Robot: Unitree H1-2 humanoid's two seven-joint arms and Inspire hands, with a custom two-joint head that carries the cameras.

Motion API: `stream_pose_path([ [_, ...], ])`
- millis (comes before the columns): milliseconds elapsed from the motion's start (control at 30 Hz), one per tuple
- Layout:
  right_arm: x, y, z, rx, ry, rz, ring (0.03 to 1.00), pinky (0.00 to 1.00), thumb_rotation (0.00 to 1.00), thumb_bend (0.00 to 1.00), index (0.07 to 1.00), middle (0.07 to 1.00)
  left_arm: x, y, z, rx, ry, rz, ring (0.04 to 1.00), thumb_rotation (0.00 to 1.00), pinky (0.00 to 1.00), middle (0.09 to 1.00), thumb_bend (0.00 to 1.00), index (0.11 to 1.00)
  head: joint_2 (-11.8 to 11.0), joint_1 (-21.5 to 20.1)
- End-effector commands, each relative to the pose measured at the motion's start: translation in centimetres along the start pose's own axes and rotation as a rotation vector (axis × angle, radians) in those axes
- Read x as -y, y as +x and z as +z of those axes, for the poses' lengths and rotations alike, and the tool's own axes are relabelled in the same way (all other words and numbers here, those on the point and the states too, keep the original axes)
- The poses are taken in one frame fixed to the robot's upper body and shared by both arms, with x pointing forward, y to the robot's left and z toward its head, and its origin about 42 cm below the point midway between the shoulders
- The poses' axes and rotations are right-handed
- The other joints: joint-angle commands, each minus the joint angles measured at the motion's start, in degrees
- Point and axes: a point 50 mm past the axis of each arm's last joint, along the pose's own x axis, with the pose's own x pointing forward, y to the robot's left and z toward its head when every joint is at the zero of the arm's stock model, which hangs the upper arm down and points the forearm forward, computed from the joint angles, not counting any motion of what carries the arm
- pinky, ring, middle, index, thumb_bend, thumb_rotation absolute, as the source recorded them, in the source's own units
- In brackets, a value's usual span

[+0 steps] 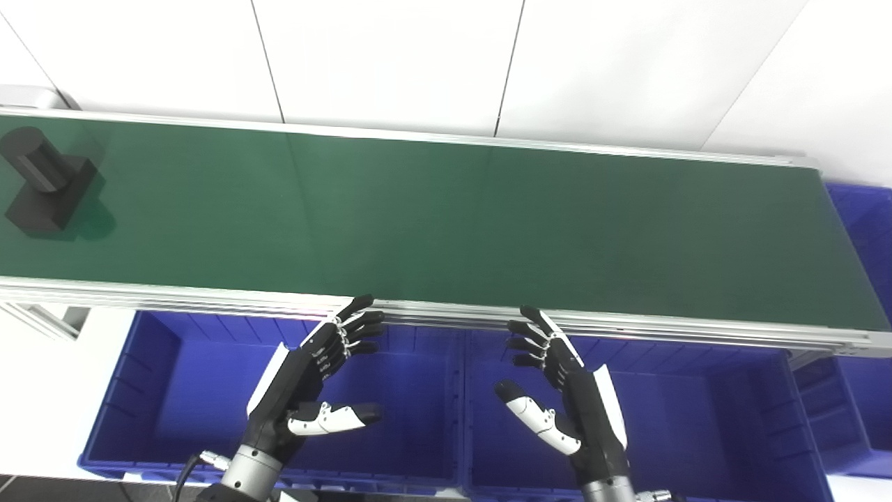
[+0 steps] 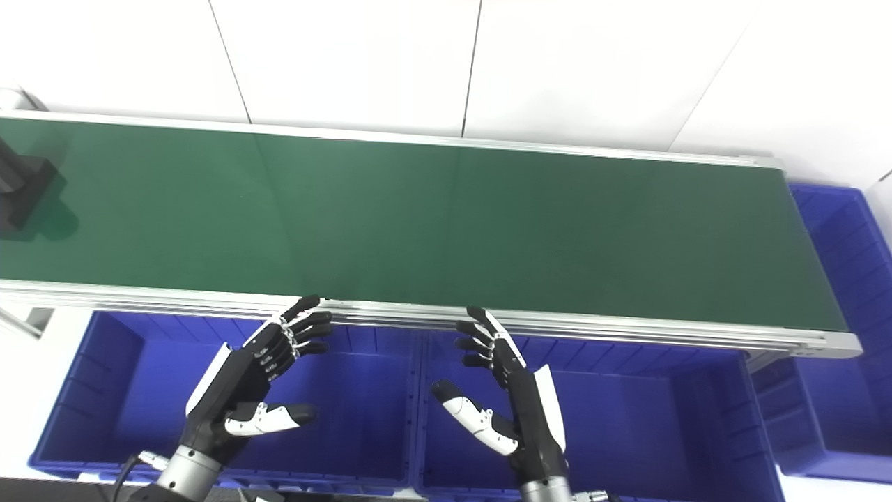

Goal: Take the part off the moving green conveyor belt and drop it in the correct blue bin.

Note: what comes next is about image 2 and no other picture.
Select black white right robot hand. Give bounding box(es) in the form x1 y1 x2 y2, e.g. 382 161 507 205
430 305 570 484

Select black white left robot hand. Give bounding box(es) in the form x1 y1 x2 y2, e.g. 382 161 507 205
178 295 334 466

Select black cylinder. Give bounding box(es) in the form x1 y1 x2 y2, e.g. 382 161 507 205
0 138 58 232

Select blue plastic bin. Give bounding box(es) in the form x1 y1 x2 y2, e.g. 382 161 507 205
28 310 422 489
749 183 892 483
417 328 787 502

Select green conveyor belt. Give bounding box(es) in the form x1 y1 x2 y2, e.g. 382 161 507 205
0 117 849 333
0 108 863 360

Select aluminium conveyor leg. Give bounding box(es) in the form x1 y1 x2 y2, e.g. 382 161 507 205
0 305 55 340

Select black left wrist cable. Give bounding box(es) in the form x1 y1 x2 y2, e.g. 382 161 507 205
111 450 171 502

